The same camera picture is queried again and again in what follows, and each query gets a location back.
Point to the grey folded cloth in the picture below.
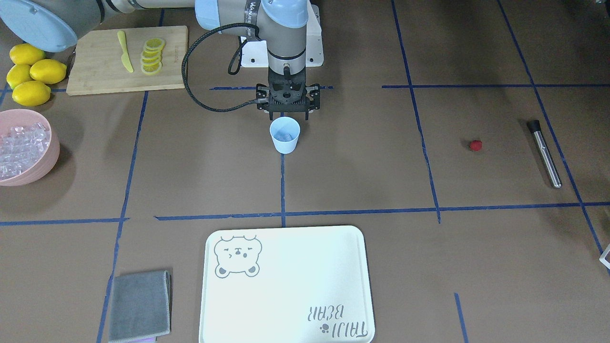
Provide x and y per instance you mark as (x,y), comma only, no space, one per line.
(140,307)

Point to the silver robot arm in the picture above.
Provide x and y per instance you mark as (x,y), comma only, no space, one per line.
(55,25)

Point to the yellow plastic knife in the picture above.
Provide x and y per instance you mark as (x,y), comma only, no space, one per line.
(125,58)

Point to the light blue plastic cup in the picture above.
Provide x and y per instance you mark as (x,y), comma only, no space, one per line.
(285,124)

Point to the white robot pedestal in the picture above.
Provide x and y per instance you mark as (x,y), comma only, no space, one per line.
(254,53)

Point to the yellow lemon front middle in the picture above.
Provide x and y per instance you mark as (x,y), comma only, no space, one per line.
(48,71)

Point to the yellow lemon back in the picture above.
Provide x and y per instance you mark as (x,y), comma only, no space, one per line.
(18,74)

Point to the red strawberry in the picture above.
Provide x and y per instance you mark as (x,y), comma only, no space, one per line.
(475,145)

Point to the white cup rack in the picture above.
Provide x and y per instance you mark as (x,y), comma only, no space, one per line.
(604,259)

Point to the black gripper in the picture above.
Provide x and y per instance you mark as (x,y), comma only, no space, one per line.
(315,97)

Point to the cream bear tray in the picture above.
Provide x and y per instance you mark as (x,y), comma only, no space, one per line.
(286,285)

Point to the yellow lemon slices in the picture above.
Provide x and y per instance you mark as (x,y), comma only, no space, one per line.
(151,56)

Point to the pink bowl of ice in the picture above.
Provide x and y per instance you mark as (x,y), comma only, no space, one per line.
(29,148)

